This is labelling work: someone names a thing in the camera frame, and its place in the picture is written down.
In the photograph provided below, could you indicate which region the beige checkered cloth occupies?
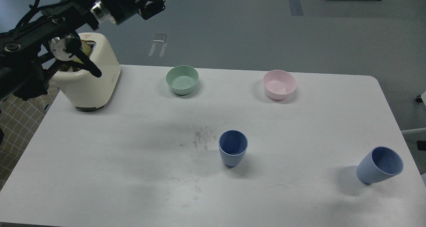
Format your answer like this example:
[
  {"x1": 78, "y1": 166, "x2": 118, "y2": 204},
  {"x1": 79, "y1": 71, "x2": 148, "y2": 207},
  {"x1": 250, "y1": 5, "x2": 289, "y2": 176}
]
[{"x1": 0, "y1": 84, "x2": 59, "y2": 188}]

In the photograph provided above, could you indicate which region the pink bowl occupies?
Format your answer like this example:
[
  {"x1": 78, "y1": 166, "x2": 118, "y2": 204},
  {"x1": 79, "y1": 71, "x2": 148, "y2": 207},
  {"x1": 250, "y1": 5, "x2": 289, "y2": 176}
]
[{"x1": 262, "y1": 70, "x2": 297, "y2": 101}]

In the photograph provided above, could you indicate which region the cream toaster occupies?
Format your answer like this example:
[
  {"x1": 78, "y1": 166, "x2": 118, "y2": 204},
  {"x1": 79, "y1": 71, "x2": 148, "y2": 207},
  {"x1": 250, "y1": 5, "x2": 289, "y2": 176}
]
[{"x1": 50, "y1": 32, "x2": 121, "y2": 112}]

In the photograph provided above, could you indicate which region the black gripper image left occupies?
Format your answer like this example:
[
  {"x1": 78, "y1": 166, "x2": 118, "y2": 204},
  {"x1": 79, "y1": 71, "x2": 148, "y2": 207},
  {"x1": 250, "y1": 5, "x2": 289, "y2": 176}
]
[{"x1": 98, "y1": 0, "x2": 165, "y2": 25}]

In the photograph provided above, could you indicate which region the toast slice right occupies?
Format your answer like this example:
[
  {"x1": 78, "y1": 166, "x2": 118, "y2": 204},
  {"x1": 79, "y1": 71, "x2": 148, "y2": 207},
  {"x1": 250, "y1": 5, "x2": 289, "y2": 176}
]
[{"x1": 65, "y1": 40, "x2": 92, "y2": 70}]

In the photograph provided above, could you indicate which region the green bowl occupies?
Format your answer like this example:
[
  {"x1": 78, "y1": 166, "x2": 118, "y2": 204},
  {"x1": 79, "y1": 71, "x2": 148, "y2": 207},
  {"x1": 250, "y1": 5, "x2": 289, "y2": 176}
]
[{"x1": 166, "y1": 65, "x2": 199, "y2": 95}]

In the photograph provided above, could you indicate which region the light blue cup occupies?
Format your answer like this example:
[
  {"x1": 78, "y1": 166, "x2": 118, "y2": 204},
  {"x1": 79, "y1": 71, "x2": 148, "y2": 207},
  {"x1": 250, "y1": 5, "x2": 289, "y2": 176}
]
[
  {"x1": 218, "y1": 130, "x2": 249, "y2": 167},
  {"x1": 356, "y1": 146, "x2": 404, "y2": 184}
]

